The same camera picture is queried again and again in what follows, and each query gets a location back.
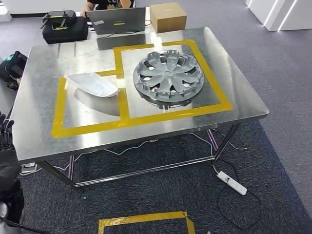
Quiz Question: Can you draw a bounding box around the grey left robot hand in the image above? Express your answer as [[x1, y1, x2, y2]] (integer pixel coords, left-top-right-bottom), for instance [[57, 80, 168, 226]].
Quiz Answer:
[[0, 111, 23, 195]]

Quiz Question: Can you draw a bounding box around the white curved plastic part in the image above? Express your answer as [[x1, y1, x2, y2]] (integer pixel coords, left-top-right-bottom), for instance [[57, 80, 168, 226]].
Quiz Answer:
[[63, 72, 121, 99]]

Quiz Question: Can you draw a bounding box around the metal floor socket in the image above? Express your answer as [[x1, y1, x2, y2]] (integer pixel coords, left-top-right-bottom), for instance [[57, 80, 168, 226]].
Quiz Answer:
[[20, 162, 38, 176]]

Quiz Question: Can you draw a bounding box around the black controller with yellow stripe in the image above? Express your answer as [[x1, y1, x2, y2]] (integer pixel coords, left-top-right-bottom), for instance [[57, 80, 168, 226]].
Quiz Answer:
[[41, 10, 78, 31]]

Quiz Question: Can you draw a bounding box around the black zip case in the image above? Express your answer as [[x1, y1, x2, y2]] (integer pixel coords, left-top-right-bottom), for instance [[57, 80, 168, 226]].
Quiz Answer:
[[42, 16, 89, 45]]

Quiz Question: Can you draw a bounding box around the person at laptop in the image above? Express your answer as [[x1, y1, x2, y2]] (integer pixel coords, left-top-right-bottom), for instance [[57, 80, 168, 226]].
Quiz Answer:
[[80, 0, 135, 19]]

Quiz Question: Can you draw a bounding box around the grey laptop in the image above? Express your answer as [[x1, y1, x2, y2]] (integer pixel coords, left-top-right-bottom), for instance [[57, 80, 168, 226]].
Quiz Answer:
[[86, 6, 147, 36]]

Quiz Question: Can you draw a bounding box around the stainless steel table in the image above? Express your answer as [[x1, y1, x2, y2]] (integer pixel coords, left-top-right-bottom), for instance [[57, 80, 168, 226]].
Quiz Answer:
[[11, 26, 270, 190]]

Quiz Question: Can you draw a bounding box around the black bag with teal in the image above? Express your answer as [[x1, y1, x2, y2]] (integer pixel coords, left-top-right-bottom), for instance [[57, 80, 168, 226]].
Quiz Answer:
[[0, 50, 29, 92]]

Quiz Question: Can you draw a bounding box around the yellow tape double rectangle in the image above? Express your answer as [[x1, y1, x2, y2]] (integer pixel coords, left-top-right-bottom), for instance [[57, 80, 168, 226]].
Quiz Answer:
[[51, 39, 234, 140]]

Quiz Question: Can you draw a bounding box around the brown cardboard box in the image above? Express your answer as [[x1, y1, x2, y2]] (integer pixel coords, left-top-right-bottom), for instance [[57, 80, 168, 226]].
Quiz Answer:
[[149, 2, 187, 34]]

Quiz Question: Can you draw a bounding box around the silver wheel hubcap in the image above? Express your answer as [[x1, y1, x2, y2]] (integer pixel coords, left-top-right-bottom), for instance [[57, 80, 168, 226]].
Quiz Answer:
[[132, 49, 205, 108]]

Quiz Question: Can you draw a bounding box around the yellow floor tape square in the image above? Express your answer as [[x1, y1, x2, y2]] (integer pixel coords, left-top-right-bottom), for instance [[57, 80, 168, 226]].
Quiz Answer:
[[98, 211, 196, 234]]

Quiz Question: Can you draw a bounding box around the white power strip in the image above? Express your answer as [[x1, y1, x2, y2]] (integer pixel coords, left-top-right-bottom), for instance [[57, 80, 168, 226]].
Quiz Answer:
[[216, 171, 248, 196]]

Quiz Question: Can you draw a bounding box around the white stepped platform with lights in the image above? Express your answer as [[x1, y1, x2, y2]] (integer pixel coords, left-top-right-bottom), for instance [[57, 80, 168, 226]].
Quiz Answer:
[[245, 0, 312, 32]]

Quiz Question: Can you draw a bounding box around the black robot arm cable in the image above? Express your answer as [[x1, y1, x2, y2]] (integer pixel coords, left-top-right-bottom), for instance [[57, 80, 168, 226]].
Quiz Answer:
[[0, 215, 53, 234]]

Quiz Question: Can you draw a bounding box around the long white cable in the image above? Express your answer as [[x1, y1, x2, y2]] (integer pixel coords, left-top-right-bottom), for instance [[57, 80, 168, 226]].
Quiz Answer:
[[19, 128, 249, 177]]

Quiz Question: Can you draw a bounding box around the black power strip cable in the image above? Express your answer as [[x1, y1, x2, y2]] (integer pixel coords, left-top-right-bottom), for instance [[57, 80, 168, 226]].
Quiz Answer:
[[214, 157, 261, 231]]

